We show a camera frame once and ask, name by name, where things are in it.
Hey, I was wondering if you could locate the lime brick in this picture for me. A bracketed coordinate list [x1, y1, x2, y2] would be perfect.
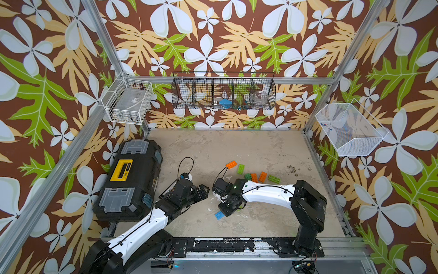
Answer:
[237, 164, 245, 175]
[268, 175, 281, 184]

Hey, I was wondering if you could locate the blue brick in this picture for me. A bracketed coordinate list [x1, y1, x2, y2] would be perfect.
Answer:
[215, 211, 225, 220]

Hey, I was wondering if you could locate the orange brick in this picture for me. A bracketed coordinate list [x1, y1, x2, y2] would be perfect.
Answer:
[226, 161, 237, 169]
[258, 172, 268, 183]
[251, 174, 258, 183]

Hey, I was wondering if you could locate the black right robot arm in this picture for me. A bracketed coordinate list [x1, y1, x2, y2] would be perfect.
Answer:
[212, 178, 327, 257]

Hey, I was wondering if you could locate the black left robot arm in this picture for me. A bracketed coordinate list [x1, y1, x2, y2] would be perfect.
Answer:
[79, 174, 210, 274]

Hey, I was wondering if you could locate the black yellow toolbox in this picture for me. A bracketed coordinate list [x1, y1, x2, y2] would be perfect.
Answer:
[93, 139, 163, 223]

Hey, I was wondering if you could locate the white mesh basket right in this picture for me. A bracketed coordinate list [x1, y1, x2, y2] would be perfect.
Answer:
[315, 99, 389, 157]

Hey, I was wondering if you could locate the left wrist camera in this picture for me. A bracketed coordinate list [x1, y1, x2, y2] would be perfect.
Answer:
[180, 172, 193, 181]

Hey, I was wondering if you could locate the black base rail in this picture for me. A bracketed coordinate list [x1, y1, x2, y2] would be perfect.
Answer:
[144, 237, 325, 259]

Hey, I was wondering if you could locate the black wire basket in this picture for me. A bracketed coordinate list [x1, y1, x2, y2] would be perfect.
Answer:
[170, 71, 277, 110]

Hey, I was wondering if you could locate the white wire basket left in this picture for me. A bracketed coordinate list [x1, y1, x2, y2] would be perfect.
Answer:
[102, 74, 154, 125]

